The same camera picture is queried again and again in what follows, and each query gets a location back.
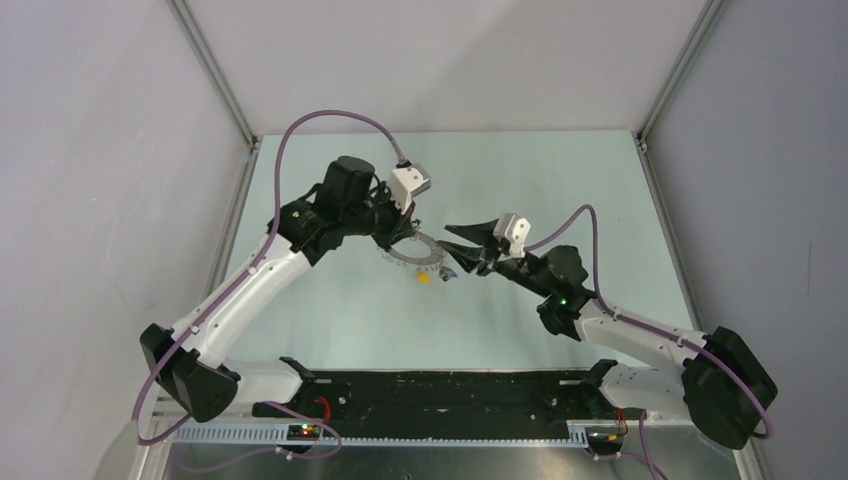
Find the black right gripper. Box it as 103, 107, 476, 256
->
437, 217, 554, 299

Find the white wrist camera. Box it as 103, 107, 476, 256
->
386, 164, 431, 214
493, 213, 531, 261

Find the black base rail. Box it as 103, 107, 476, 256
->
285, 360, 639, 440

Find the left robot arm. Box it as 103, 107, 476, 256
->
140, 156, 431, 423

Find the key with yellow tag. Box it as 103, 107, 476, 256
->
416, 271, 432, 285

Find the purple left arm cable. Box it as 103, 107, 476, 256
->
131, 109, 409, 475

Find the left aluminium frame post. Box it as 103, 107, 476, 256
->
165, 0, 257, 152

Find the right controller board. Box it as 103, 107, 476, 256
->
588, 431, 626, 443

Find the right aluminium frame post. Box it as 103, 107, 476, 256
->
634, 0, 730, 152

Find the white slotted cable duct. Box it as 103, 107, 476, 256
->
172, 423, 588, 448

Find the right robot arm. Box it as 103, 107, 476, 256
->
439, 214, 778, 450

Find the key with blue tag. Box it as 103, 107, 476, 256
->
439, 266, 458, 282

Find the aluminium frame post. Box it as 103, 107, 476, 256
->
165, 0, 257, 152
634, 0, 730, 152

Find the large metal key ring disc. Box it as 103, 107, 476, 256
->
377, 231, 449, 281

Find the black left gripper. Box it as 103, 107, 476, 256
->
342, 181, 416, 253

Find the left controller board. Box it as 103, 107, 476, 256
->
286, 423, 323, 442

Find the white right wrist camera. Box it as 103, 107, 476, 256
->
493, 213, 531, 261

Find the controller board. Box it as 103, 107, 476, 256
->
286, 423, 323, 442
588, 431, 626, 443

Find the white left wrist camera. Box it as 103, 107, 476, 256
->
386, 164, 431, 214

